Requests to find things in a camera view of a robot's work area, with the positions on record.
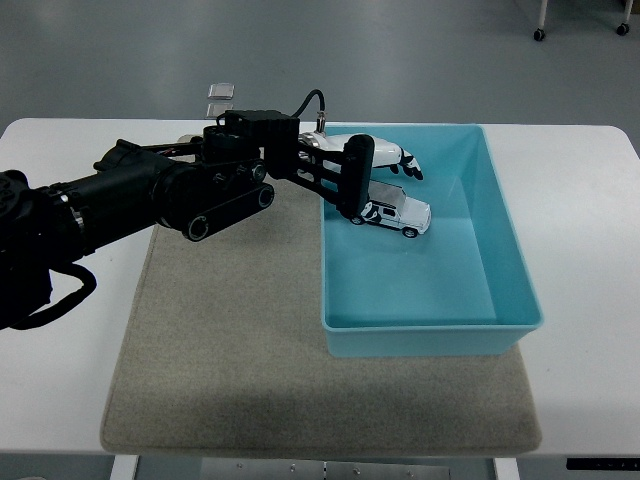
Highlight blue plastic box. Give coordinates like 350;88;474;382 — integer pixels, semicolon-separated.
317;123;544;359

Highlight white toy car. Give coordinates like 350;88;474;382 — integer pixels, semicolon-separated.
349;180;432;239

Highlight grey felt mat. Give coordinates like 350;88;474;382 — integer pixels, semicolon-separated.
100;133;543;457

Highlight white table leg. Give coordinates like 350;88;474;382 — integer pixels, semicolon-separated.
109;455;139;480
492;457;521;480

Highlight grey metal plate with screws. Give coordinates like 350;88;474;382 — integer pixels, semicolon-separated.
199;460;451;480

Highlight black table control panel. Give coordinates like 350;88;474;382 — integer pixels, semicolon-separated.
565;457;640;472

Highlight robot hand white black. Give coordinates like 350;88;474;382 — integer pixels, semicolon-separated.
312;132;425;225

